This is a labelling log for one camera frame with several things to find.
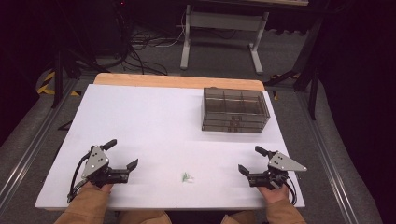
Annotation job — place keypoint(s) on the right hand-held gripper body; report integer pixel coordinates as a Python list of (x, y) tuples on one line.
[(281, 163)]

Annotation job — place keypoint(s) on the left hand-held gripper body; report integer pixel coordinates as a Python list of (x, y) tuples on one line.
[(95, 163)]

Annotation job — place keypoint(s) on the smoky transparent drawer organizer box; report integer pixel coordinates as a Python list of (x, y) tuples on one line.
[(235, 102)]

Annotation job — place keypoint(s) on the small green clear trinket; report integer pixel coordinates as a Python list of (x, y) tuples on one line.
[(186, 177)]

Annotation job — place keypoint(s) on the person's left hand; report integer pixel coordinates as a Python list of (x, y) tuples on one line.
[(105, 188)]

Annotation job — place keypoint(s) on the person's right hand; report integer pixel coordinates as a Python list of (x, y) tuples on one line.
[(274, 194)]

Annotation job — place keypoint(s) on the white foam board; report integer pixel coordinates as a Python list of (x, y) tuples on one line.
[(155, 124)]

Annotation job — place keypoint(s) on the person's tan trouser leg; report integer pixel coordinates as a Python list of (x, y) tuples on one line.
[(144, 217), (246, 217)]

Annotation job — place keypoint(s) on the black stand legs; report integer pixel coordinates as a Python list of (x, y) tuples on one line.
[(59, 77), (313, 81)]

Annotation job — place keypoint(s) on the yellow black hazard tape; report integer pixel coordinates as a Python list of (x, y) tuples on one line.
[(46, 84)]

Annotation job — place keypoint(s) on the wooden table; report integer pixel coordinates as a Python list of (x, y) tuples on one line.
[(174, 81)]

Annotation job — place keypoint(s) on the aluminium floor rail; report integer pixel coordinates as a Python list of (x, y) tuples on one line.
[(28, 155), (330, 168)]

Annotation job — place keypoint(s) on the white metal stand frame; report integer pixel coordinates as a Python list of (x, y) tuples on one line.
[(224, 21)]

